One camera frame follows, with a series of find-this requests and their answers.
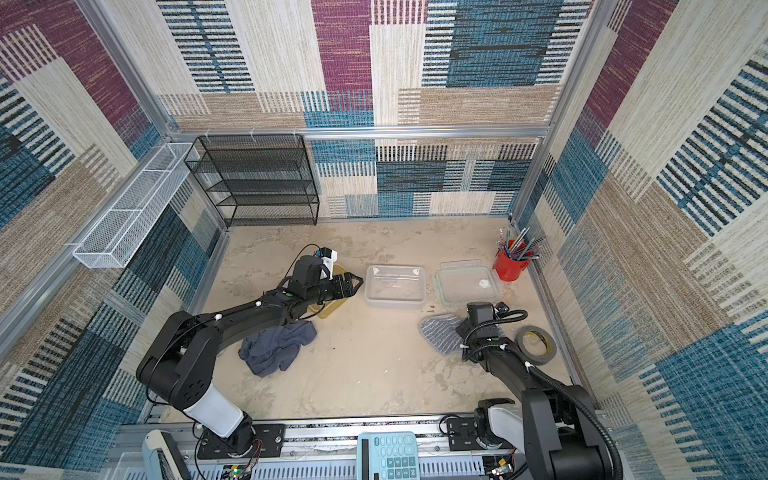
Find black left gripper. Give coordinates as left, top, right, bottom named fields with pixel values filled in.
left=307, top=274, right=366, bottom=309

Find yellow lunch box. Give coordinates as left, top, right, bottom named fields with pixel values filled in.
left=311, top=264, right=347, bottom=319

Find translucent lunch box lid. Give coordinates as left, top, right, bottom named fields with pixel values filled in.
left=435, top=260, right=501, bottom=308

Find translucent white lunch box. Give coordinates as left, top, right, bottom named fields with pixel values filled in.
left=364, top=265, right=427, bottom=309

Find grey striped cloth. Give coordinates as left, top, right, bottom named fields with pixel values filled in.
left=418, top=313, right=466, bottom=356

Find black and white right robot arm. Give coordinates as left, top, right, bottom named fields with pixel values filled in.
left=460, top=302, right=624, bottom=479

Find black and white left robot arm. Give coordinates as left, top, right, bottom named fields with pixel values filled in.
left=136, top=248, right=364, bottom=458

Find red pen holder cup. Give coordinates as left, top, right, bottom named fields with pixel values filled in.
left=493, top=240, right=531, bottom=282

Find grey tape roll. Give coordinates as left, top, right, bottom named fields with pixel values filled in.
left=515, top=326, right=557, bottom=366

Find pens in red cup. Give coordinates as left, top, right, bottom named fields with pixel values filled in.
left=499, top=217, right=543, bottom=262

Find dark blue cloth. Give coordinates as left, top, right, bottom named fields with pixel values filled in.
left=238, top=320, right=317, bottom=378

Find teal calculator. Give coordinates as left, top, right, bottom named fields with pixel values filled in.
left=355, top=431, right=421, bottom=480

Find white handheld device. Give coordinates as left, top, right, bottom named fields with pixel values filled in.
left=142, top=429, right=192, bottom=480

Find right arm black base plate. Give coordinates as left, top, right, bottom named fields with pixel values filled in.
left=438, top=415, right=512, bottom=451

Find black wire mesh shelf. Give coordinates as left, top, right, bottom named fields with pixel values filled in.
left=184, top=134, right=320, bottom=227

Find aluminium front rail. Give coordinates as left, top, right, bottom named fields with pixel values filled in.
left=113, top=413, right=613, bottom=463

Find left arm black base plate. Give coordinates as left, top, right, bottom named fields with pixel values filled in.
left=196, top=424, right=285, bottom=460

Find white wire mesh basket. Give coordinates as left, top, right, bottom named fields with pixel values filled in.
left=73, top=143, right=192, bottom=269

